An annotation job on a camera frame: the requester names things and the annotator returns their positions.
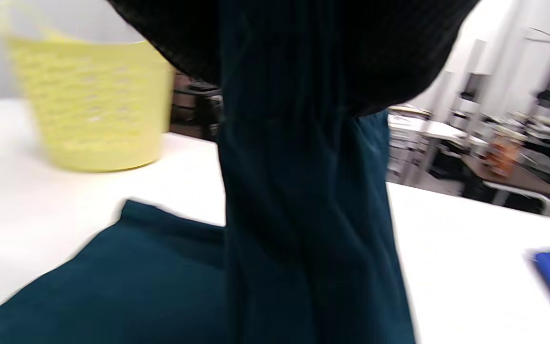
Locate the person's right hand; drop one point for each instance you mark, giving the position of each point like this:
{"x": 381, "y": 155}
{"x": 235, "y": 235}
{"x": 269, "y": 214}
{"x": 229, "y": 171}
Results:
{"x": 389, "y": 52}

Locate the dark green clothes garment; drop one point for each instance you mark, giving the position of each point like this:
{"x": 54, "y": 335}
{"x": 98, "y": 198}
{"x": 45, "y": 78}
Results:
{"x": 303, "y": 215}

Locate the yellow perforated laundry basket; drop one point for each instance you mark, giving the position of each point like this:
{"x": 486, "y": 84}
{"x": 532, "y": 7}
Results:
{"x": 93, "y": 105}

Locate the orange drink bottle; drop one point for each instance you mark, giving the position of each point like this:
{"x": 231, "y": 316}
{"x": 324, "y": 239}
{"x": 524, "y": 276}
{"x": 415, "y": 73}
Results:
{"x": 504, "y": 153}

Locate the brown wooden side table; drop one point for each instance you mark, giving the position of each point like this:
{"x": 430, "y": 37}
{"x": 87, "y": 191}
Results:
{"x": 518, "y": 177}

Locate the grey metal desk frame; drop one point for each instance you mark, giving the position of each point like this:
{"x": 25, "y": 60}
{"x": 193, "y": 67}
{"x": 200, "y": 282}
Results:
{"x": 430, "y": 153}

